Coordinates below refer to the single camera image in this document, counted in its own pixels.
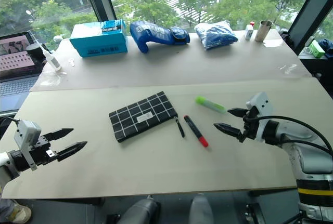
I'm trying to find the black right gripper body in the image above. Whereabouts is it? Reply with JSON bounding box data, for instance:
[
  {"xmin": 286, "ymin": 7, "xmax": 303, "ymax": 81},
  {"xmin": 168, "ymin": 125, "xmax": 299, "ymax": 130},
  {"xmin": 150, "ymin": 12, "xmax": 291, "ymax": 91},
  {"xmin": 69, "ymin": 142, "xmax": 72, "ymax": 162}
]
[{"xmin": 237, "ymin": 106, "xmax": 261, "ymax": 143}]

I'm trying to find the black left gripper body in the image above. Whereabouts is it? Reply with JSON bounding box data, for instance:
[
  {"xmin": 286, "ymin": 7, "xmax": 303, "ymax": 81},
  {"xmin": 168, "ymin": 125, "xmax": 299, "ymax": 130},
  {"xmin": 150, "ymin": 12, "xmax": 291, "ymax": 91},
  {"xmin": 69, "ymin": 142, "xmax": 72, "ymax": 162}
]
[{"xmin": 31, "ymin": 135, "xmax": 57, "ymax": 167}]

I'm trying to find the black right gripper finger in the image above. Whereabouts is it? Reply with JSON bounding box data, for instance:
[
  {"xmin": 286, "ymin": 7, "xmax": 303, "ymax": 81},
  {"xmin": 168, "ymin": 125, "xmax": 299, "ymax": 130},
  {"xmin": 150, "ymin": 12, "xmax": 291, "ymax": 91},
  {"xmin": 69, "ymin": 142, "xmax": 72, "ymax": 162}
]
[
  {"xmin": 213, "ymin": 123, "xmax": 242, "ymax": 139},
  {"xmin": 227, "ymin": 107, "xmax": 249, "ymax": 117}
]

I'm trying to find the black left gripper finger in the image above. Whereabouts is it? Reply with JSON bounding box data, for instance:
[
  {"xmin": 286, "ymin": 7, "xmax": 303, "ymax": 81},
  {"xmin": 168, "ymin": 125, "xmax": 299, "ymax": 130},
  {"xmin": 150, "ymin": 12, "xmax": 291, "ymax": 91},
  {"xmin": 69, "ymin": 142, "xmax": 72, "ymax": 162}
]
[
  {"xmin": 43, "ymin": 127, "xmax": 74, "ymax": 142},
  {"xmin": 55, "ymin": 141, "xmax": 88, "ymax": 163}
]

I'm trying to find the green highlighter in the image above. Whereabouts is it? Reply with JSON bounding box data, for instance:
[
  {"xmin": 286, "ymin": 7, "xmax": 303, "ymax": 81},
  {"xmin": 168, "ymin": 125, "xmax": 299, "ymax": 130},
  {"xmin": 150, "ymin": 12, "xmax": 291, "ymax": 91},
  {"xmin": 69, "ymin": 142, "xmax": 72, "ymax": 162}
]
[{"xmin": 195, "ymin": 96, "xmax": 227, "ymax": 114}]

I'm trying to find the black and red marker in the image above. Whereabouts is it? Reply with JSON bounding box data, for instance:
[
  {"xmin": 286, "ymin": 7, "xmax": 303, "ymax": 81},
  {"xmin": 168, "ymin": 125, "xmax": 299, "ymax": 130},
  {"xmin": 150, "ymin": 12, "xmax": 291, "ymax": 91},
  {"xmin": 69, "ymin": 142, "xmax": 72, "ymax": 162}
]
[{"xmin": 183, "ymin": 115, "xmax": 209, "ymax": 148}]

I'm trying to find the black grid-pattern pouch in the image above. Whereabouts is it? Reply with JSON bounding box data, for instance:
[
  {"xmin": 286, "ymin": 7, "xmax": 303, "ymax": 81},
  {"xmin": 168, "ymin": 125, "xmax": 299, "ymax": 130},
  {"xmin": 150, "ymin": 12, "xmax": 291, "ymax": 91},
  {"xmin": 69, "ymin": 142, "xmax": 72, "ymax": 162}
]
[{"xmin": 108, "ymin": 91, "xmax": 186, "ymax": 143}]

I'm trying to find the clear plastic wrap scrap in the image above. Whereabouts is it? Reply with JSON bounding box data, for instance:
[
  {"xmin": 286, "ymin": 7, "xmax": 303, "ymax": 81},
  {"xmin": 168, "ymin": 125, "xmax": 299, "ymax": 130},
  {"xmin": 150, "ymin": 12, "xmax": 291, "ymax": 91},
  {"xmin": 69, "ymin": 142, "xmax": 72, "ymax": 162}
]
[{"xmin": 276, "ymin": 63, "xmax": 299, "ymax": 76}]

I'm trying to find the grey sneaker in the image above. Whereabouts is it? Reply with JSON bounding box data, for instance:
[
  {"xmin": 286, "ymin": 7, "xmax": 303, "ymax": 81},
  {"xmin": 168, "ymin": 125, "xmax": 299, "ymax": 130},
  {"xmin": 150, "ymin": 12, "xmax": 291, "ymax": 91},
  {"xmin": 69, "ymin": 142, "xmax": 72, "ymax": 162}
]
[{"xmin": 5, "ymin": 200, "xmax": 33, "ymax": 224}]

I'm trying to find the grey laptop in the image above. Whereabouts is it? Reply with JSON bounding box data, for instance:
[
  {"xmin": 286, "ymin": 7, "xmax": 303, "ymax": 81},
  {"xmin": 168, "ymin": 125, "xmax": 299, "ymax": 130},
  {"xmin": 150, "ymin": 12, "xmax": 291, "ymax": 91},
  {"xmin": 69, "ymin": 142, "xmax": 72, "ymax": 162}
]
[{"xmin": 0, "ymin": 32, "xmax": 48, "ymax": 113}]

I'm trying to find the white squeeze bottle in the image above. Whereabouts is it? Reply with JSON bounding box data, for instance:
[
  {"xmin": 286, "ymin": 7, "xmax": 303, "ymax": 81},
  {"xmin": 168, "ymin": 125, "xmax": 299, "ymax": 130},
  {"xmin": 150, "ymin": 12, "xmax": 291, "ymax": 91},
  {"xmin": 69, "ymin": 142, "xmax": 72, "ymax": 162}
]
[{"xmin": 33, "ymin": 36, "xmax": 62, "ymax": 72}]

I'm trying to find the blue cloth in plastic bag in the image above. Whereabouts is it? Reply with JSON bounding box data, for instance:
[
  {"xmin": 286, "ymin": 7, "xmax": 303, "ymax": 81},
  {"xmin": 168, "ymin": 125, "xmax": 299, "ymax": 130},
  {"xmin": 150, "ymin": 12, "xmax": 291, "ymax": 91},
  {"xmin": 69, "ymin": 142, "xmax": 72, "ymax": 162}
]
[{"xmin": 194, "ymin": 20, "xmax": 239, "ymax": 51}]

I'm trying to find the small white red-capped bottle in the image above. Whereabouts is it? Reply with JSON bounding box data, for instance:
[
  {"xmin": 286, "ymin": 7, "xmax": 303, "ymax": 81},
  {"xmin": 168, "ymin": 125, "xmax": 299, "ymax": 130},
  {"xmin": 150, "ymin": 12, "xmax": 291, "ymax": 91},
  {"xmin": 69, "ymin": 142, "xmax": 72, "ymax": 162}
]
[{"xmin": 245, "ymin": 22, "xmax": 255, "ymax": 41}]

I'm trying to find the metal cup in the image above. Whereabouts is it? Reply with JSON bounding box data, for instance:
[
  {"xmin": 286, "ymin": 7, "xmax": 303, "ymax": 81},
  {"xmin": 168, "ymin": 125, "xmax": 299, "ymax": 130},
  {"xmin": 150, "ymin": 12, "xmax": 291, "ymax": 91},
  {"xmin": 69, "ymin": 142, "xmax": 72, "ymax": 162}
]
[{"xmin": 254, "ymin": 20, "xmax": 274, "ymax": 43}]

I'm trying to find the grey rounded shape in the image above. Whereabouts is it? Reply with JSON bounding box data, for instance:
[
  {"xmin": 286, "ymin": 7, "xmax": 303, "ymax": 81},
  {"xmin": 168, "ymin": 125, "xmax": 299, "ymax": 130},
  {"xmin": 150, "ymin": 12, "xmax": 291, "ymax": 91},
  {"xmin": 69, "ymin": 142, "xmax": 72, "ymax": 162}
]
[{"xmin": 188, "ymin": 193, "xmax": 215, "ymax": 224}]

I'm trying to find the black round speaker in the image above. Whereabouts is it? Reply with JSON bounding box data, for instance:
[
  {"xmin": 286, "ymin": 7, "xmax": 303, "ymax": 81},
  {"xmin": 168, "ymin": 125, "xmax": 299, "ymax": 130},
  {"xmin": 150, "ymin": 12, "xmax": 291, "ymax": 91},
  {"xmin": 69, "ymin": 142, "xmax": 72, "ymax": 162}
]
[{"xmin": 25, "ymin": 43, "xmax": 46, "ymax": 64}]

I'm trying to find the black side table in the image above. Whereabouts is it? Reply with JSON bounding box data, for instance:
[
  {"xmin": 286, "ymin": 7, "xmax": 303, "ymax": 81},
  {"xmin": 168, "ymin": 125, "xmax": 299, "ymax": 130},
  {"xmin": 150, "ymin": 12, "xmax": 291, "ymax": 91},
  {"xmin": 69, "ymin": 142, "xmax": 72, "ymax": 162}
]
[{"xmin": 297, "ymin": 52, "xmax": 333, "ymax": 92}]

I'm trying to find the dark rounded shape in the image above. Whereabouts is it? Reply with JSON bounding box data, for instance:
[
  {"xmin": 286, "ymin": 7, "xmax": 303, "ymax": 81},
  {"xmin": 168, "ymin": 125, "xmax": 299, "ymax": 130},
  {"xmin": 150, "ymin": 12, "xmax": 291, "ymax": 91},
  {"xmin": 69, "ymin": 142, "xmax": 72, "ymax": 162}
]
[{"xmin": 116, "ymin": 197, "xmax": 161, "ymax": 224}]

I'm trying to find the green and white box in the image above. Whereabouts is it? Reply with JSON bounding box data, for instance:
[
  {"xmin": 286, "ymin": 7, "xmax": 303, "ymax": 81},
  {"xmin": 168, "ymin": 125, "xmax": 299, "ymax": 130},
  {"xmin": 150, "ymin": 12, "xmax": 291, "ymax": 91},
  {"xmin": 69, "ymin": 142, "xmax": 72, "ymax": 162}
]
[{"xmin": 303, "ymin": 36, "xmax": 326, "ymax": 59}]

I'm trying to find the light blue cardboard box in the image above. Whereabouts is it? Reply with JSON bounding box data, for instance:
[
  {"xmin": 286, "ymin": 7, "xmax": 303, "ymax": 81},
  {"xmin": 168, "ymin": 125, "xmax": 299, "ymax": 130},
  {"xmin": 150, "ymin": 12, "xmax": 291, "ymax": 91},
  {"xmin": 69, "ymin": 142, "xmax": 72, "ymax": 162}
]
[{"xmin": 69, "ymin": 19, "xmax": 129, "ymax": 58}]

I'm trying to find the dark blue cloth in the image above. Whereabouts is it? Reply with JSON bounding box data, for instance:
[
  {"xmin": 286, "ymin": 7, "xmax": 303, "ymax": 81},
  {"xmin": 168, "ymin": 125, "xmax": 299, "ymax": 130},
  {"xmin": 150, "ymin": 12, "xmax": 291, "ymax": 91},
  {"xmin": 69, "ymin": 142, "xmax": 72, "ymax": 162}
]
[{"xmin": 318, "ymin": 38, "xmax": 333, "ymax": 59}]

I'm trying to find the blue boxing glove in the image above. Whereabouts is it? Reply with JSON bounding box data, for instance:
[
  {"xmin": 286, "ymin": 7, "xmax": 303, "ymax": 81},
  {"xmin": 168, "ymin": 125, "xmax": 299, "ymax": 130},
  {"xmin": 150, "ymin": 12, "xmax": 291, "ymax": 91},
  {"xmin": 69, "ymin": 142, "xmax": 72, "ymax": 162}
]
[{"xmin": 130, "ymin": 21, "xmax": 191, "ymax": 54}]

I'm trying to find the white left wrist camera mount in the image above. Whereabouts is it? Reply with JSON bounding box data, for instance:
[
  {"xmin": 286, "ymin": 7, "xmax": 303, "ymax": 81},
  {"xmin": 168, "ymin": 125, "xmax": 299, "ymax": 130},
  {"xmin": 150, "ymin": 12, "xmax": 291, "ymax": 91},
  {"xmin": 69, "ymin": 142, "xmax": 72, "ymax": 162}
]
[{"xmin": 13, "ymin": 120, "xmax": 42, "ymax": 171}]

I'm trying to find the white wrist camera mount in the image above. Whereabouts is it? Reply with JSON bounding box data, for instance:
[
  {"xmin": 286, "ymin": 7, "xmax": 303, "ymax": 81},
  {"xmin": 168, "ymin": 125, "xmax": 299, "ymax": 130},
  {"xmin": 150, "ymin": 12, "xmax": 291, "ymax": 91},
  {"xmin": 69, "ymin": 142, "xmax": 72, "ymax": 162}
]
[
  {"xmin": 13, "ymin": 120, "xmax": 42, "ymax": 171},
  {"xmin": 246, "ymin": 91, "xmax": 274, "ymax": 142}
]

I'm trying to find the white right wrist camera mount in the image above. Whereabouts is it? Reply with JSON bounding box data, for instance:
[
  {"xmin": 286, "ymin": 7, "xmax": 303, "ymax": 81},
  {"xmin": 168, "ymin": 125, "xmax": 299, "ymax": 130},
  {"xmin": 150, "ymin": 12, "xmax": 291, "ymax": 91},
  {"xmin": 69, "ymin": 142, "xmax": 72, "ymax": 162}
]
[{"xmin": 246, "ymin": 91, "xmax": 274, "ymax": 142}]

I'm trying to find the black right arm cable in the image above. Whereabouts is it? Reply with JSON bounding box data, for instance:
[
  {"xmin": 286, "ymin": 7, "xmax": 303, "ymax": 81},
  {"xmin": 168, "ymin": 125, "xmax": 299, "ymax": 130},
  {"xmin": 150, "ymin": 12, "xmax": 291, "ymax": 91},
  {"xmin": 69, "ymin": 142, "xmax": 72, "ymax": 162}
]
[{"xmin": 244, "ymin": 109, "xmax": 333, "ymax": 157}]

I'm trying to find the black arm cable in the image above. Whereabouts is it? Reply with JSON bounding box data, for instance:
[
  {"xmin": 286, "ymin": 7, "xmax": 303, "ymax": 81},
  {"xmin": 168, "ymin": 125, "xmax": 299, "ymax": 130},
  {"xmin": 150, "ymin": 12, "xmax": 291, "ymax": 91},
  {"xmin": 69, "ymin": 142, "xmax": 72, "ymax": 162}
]
[
  {"xmin": 244, "ymin": 109, "xmax": 333, "ymax": 157},
  {"xmin": 0, "ymin": 116, "xmax": 21, "ymax": 141}
]

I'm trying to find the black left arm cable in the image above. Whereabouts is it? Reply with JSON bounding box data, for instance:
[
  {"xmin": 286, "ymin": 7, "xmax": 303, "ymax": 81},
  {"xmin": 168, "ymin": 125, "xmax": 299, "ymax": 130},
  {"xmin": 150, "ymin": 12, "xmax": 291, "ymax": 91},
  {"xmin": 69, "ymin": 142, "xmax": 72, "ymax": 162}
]
[{"xmin": 0, "ymin": 116, "xmax": 21, "ymax": 141}]

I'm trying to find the black wide window frame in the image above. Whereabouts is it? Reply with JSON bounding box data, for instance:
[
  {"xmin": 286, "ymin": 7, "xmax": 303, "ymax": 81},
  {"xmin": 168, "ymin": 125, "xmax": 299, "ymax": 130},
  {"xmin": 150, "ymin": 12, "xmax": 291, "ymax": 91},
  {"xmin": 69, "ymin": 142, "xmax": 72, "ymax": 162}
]
[{"xmin": 287, "ymin": 0, "xmax": 333, "ymax": 56}]

